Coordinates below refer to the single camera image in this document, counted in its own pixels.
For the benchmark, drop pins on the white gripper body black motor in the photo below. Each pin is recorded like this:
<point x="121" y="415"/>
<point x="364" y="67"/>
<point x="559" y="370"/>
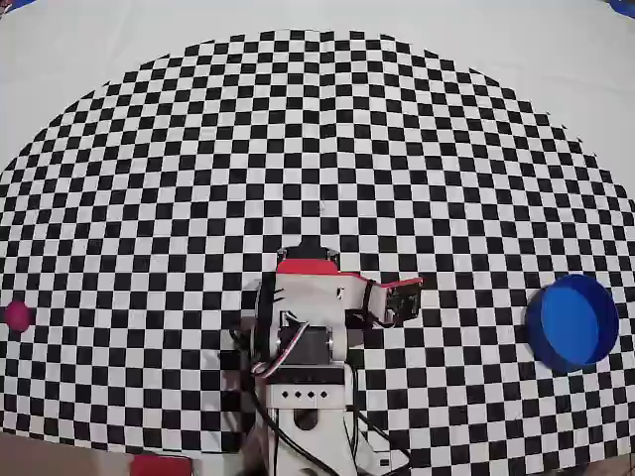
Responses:
<point x="309" y="257"/>

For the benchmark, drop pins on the pink faceted ball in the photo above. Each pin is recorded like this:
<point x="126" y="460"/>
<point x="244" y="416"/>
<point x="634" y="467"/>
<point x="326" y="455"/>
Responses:
<point x="17" y="316"/>

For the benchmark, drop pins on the red flat box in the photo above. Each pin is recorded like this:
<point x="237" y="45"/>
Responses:
<point x="161" y="466"/>

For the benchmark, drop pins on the blue round box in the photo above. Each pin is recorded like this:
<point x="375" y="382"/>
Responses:
<point x="570" y="322"/>

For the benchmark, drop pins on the checkerboard printed white sheet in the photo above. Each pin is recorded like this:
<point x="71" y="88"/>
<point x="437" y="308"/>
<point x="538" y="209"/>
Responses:
<point x="317" y="124"/>

